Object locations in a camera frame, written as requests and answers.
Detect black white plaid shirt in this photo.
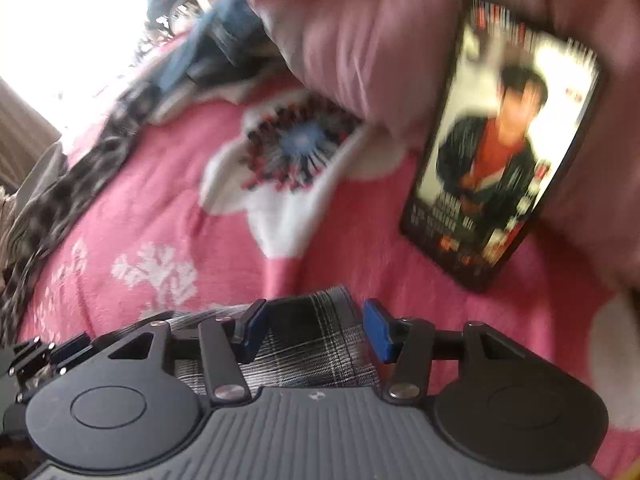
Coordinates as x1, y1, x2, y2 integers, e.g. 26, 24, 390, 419
164, 285, 381, 396

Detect folded grey clothes stack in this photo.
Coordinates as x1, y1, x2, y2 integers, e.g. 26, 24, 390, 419
15, 142, 68, 209

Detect black white plaid garment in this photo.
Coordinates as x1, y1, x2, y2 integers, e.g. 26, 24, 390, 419
1, 80, 160, 344

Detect pink floral bed blanket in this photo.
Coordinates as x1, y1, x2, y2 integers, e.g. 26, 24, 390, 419
21, 74, 639, 478

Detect beige curtain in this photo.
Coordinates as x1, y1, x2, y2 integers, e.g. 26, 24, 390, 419
0, 80, 61, 191

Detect blue denim jeans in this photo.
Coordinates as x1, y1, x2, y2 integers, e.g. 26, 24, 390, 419
151, 0, 282, 96

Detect pink quilted comforter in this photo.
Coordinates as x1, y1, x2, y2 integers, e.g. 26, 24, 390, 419
250, 0, 639, 286

